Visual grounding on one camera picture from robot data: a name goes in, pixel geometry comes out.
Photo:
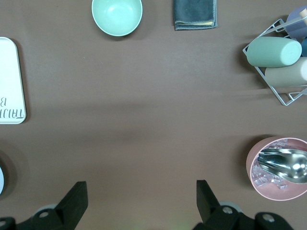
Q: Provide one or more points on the mint green bowl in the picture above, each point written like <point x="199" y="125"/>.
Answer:
<point x="117" y="16"/>

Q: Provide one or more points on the cream tray with bear print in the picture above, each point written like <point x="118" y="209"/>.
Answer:
<point x="9" y="79"/>

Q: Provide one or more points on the pink bowl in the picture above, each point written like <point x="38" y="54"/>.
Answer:
<point x="275" y="192"/>

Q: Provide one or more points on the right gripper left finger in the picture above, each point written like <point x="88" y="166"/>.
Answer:
<point x="74" y="198"/>

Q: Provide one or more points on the metal scoop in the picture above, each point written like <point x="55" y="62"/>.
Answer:
<point x="285" y="164"/>

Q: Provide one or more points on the brown table mat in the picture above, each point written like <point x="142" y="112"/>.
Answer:
<point x="153" y="107"/>

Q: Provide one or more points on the white round plate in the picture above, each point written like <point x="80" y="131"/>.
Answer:
<point x="1" y="179"/>

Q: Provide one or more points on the folded grey cloth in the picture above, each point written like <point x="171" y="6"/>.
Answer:
<point x="195" y="12"/>

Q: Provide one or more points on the purple cup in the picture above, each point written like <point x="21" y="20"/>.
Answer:
<point x="296" y="28"/>

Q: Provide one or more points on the teal blue cup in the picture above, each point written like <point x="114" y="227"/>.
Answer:
<point x="304" y="46"/>

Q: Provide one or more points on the clear ice cube pile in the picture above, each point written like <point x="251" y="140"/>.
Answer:
<point x="262" y="179"/>

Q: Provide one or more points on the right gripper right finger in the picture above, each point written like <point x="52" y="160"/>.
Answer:
<point x="206" y="201"/>

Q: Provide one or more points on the sage green cup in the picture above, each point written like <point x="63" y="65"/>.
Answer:
<point x="271" y="51"/>

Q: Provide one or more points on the beige cup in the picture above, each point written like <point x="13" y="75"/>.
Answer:
<point x="285" y="76"/>

